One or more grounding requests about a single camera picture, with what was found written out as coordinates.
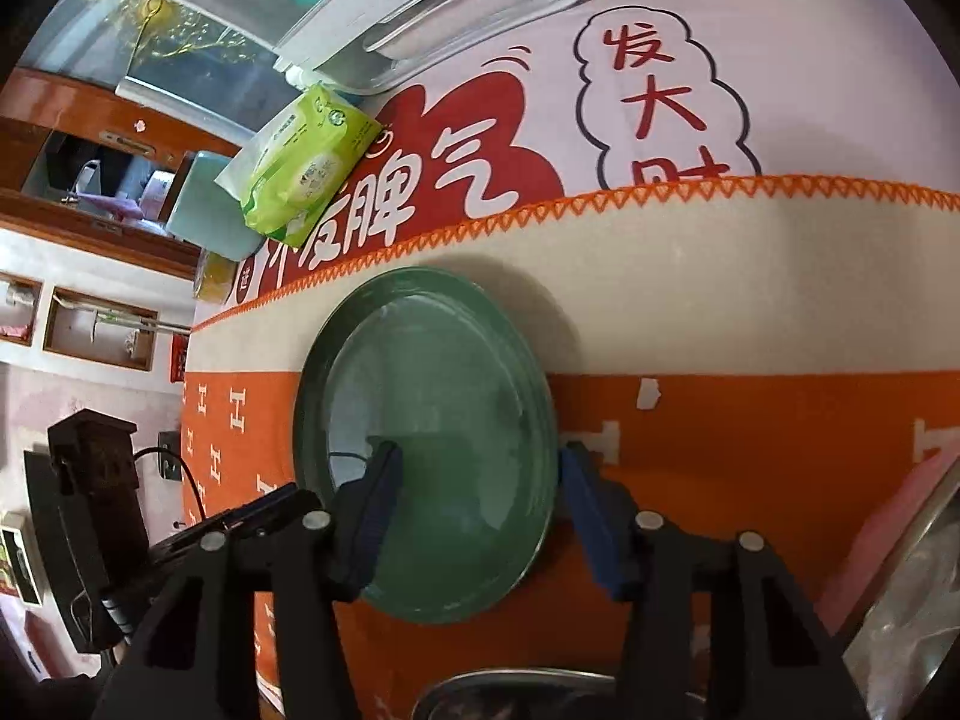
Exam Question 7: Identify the green plate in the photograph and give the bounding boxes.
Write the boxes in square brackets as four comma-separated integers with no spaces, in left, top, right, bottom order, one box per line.
[293,266,558,626]

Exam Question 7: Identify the steel bowl on top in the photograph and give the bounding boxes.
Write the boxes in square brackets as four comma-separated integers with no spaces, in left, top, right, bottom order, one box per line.
[841,466,958,718]

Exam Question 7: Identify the pink bowl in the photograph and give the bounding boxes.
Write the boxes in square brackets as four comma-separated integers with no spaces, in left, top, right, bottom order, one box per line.
[815,444,958,639]

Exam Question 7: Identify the large steel bowl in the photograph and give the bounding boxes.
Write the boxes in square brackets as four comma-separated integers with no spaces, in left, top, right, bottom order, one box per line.
[410,666,706,720]

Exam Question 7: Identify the orange H-pattern blanket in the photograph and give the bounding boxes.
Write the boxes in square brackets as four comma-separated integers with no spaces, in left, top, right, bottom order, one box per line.
[179,174,960,720]

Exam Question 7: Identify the mint green canister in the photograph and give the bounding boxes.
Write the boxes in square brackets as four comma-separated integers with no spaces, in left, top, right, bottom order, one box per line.
[160,151,263,263]

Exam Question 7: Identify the green wet wipes pack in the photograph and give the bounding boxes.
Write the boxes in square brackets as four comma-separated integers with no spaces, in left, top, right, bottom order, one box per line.
[215,85,382,249]

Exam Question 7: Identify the wooden sliding door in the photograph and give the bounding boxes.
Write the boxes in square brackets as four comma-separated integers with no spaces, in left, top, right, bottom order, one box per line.
[2,0,296,278]

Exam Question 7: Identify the pink printed tablecloth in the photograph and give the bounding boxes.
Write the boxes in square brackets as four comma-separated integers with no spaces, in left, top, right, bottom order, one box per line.
[228,0,958,333]

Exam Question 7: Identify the black cable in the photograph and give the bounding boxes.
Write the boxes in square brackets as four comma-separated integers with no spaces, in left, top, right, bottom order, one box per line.
[131,445,209,522]

